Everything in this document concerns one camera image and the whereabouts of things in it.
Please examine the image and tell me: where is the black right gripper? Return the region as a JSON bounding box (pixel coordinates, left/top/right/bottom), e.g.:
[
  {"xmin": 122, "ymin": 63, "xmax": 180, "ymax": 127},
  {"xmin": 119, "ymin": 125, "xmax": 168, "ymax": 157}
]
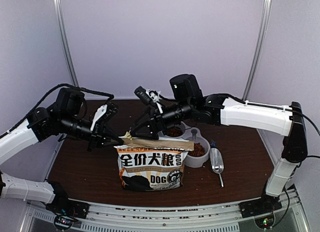
[{"xmin": 130, "ymin": 99, "xmax": 194, "ymax": 140}]

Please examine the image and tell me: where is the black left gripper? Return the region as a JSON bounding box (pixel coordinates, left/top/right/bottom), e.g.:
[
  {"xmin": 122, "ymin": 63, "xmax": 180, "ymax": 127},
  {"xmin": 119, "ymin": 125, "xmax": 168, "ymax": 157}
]
[{"xmin": 59, "ymin": 112, "xmax": 124, "ymax": 152}]

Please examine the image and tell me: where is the gold binder clip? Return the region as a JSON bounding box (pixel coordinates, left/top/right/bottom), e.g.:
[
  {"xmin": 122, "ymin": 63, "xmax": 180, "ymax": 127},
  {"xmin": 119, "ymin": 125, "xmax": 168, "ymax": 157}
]
[{"xmin": 124, "ymin": 131, "xmax": 133, "ymax": 140}]

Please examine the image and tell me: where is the dog food bag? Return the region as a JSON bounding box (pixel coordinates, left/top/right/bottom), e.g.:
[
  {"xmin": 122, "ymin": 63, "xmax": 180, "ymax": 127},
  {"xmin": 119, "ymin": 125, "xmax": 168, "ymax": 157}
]
[{"xmin": 115, "ymin": 137, "xmax": 194, "ymax": 191}]

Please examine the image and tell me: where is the metal scoop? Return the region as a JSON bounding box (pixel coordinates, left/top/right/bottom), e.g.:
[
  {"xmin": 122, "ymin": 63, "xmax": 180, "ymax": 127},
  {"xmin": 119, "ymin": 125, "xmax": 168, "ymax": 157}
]
[{"xmin": 209, "ymin": 148, "xmax": 224, "ymax": 188}]

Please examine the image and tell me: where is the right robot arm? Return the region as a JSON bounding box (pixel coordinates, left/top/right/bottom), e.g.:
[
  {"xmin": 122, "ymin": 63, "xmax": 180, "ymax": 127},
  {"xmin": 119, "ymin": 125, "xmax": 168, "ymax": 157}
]
[{"xmin": 129, "ymin": 74, "xmax": 308, "ymax": 213}]

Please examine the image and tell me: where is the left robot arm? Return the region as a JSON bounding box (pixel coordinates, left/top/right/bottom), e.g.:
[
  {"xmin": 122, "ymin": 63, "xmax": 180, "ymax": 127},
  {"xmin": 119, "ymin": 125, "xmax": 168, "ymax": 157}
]
[{"xmin": 0, "ymin": 84, "xmax": 123, "ymax": 214}]

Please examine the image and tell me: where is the grey double pet bowl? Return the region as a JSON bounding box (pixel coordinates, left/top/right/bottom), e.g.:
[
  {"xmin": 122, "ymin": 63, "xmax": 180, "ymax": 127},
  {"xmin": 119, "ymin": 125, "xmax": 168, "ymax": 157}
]
[{"xmin": 163, "ymin": 122, "xmax": 210, "ymax": 168}]

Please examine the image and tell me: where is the brown dog kibble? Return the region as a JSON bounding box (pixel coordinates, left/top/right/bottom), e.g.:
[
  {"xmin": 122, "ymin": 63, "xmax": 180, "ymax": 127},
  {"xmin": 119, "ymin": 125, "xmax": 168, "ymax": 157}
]
[{"xmin": 165, "ymin": 126, "xmax": 205, "ymax": 157}]

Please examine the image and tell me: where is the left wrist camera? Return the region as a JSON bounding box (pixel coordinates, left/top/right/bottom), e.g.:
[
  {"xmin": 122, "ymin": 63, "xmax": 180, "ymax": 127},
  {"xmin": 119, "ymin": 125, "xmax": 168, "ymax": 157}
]
[{"xmin": 90, "ymin": 103, "xmax": 119, "ymax": 131}]

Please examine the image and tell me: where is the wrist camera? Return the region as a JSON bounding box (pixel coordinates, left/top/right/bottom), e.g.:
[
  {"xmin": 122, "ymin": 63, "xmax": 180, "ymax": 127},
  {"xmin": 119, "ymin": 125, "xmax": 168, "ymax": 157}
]
[
  {"xmin": 90, "ymin": 103, "xmax": 119, "ymax": 131},
  {"xmin": 134, "ymin": 86, "xmax": 163, "ymax": 114}
]

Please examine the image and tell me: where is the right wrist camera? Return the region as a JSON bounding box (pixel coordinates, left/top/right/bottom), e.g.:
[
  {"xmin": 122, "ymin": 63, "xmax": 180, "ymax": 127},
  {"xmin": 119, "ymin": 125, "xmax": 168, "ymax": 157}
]
[{"xmin": 134, "ymin": 86, "xmax": 163, "ymax": 114}]

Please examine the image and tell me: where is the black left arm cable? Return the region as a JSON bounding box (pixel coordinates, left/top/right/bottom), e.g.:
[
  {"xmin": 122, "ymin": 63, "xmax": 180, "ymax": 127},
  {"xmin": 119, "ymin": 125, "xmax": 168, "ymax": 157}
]
[{"xmin": 0, "ymin": 83, "xmax": 115, "ymax": 140}]

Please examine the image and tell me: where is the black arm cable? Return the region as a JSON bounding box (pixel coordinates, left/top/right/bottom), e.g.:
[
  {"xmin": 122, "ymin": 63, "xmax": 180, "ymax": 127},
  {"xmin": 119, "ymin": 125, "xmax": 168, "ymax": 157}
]
[
  {"xmin": 0, "ymin": 83, "xmax": 115, "ymax": 140},
  {"xmin": 292, "ymin": 109, "xmax": 320, "ymax": 160}
]

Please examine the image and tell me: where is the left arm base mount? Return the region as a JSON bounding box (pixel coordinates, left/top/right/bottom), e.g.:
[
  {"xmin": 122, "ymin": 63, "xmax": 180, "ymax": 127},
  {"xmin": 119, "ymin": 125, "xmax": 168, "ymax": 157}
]
[{"xmin": 43, "ymin": 200, "xmax": 90, "ymax": 230}]

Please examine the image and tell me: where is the front aluminium rail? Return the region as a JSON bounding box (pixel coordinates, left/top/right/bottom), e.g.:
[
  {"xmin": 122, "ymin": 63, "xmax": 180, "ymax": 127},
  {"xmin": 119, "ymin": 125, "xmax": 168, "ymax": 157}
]
[{"xmin": 24, "ymin": 191, "xmax": 308, "ymax": 232}]

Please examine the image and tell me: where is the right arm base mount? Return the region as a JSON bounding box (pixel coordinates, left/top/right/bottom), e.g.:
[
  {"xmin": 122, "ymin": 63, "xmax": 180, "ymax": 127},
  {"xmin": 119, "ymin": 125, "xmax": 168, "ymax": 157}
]
[{"xmin": 239, "ymin": 198, "xmax": 283, "ymax": 229}]

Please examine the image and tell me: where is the left aluminium frame post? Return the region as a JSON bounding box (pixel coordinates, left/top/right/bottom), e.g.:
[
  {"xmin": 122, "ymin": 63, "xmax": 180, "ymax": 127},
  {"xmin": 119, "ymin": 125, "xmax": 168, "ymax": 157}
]
[{"xmin": 53, "ymin": 0, "xmax": 79, "ymax": 87}]

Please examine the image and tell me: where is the aluminium frame post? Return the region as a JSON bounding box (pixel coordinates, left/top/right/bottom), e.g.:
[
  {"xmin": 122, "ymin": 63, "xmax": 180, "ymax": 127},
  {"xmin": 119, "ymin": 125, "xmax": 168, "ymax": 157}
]
[
  {"xmin": 242, "ymin": 0, "xmax": 272, "ymax": 100},
  {"xmin": 53, "ymin": 0, "xmax": 79, "ymax": 87}
]

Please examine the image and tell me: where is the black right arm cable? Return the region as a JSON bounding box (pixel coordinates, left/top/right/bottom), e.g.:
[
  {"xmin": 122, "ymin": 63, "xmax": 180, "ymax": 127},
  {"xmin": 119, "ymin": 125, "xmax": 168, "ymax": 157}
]
[{"xmin": 292, "ymin": 109, "xmax": 320, "ymax": 160}]

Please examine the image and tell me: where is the right aluminium frame post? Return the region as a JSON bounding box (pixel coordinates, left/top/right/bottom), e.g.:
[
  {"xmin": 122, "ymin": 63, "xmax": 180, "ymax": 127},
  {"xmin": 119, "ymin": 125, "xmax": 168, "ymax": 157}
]
[{"xmin": 242, "ymin": 0, "xmax": 272, "ymax": 100}]

